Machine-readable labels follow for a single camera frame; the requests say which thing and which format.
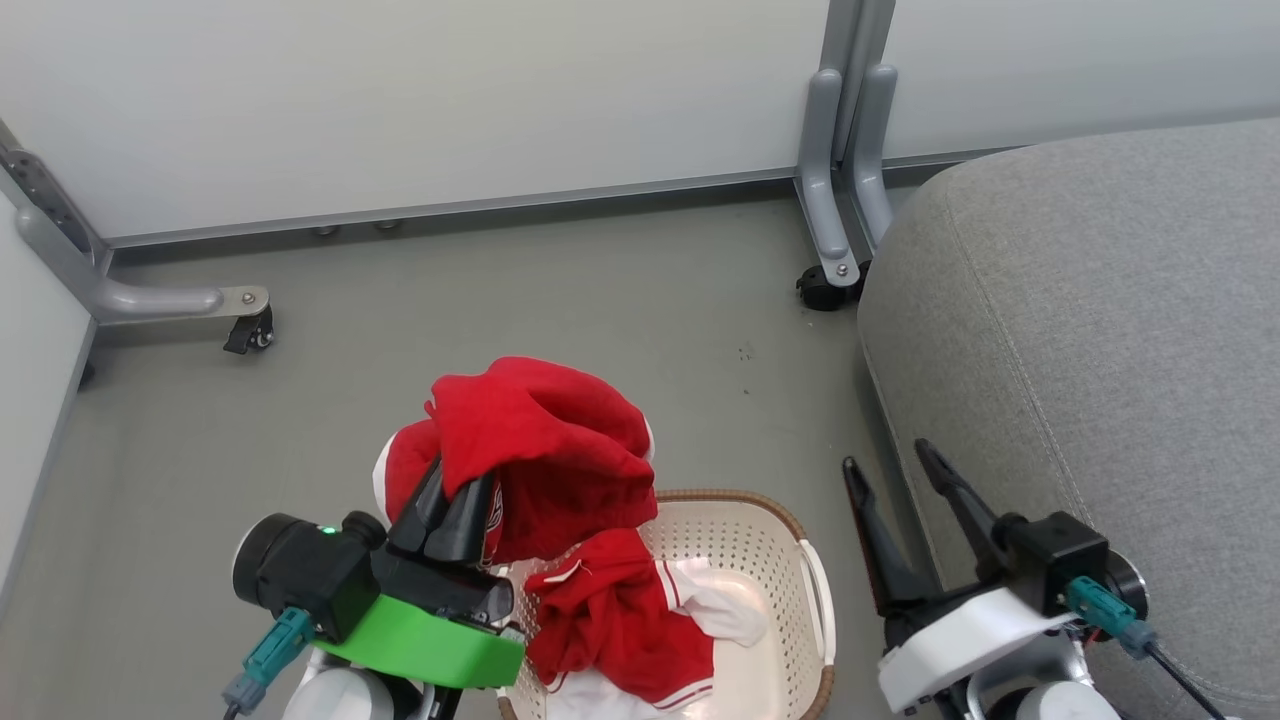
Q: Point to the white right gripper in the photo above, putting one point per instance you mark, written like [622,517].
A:
[960,640]

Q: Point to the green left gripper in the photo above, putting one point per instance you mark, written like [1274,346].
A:
[430,645]

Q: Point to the red and white jersey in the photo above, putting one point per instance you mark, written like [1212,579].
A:
[560,450]

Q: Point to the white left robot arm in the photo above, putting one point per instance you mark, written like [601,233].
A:
[340,698]

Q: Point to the cream perforated laundry basket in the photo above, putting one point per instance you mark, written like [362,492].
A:
[770,560]

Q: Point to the round black caster wheel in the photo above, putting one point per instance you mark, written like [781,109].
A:
[822,292]

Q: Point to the grey fabric sofa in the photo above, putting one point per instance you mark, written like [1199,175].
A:
[1100,330]

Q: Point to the black caster with metal fork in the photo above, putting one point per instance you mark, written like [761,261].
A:
[252,332]

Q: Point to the grey curved partition foot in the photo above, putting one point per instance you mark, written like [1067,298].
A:
[822,190]
[870,170]

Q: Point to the long grey partition foot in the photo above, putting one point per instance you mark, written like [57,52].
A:
[150,298]

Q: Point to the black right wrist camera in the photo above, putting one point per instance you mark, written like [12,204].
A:
[1060,560]

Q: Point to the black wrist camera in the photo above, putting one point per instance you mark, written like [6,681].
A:
[305,570]
[1060,560]

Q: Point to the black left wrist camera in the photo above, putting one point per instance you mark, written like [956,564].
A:
[305,570]

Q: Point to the long grey partition bottom rail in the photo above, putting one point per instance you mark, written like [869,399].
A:
[450,208]

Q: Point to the short grey partition bottom rail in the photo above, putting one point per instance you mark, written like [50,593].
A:
[950,156]

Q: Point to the grey partition post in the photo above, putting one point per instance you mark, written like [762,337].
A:
[860,40]

